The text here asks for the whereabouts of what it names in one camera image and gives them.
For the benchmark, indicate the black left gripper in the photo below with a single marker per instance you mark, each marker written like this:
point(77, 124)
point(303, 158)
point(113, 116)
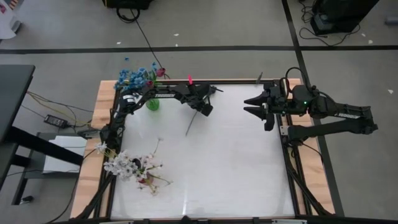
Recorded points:
point(192, 96)

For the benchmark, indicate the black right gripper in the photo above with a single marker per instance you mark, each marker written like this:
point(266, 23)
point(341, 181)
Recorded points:
point(281, 99)

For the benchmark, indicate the red artificial tulip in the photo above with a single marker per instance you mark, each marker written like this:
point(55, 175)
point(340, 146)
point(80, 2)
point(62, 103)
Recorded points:
point(160, 72)
point(150, 83)

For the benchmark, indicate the blue artificial flower bunch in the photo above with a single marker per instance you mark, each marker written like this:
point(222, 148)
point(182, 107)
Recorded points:
point(153, 66)
point(133, 79)

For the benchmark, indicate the white artificial flower bunch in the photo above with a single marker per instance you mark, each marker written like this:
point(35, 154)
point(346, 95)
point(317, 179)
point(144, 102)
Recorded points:
point(144, 161)
point(121, 165)

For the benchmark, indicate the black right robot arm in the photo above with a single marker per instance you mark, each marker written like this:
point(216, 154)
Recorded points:
point(342, 112)

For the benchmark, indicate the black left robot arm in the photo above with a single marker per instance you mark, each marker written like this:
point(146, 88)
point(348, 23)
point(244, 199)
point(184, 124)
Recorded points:
point(174, 91)

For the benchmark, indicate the green glass vase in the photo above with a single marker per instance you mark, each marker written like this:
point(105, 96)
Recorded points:
point(152, 104)

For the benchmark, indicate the red glass vase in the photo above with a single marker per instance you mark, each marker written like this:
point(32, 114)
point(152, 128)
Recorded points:
point(146, 180)

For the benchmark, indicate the pink flag marker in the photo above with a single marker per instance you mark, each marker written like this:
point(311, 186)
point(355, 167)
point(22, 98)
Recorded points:
point(190, 79)

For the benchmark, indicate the black equipment base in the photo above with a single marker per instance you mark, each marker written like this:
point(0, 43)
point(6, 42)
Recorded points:
point(127, 3)

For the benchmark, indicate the large black equipment case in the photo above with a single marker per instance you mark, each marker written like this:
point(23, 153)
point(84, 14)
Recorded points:
point(342, 12)

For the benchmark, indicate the white flat box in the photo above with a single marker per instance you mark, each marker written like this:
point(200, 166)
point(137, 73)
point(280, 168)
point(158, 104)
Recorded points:
point(65, 154)

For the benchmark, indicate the black power adapter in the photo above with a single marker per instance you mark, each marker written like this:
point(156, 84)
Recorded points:
point(55, 121)

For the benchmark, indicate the black desk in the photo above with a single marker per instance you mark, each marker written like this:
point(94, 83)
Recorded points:
point(15, 93)

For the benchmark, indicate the small black camera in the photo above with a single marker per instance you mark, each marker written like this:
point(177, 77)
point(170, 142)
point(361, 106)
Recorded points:
point(187, 220)

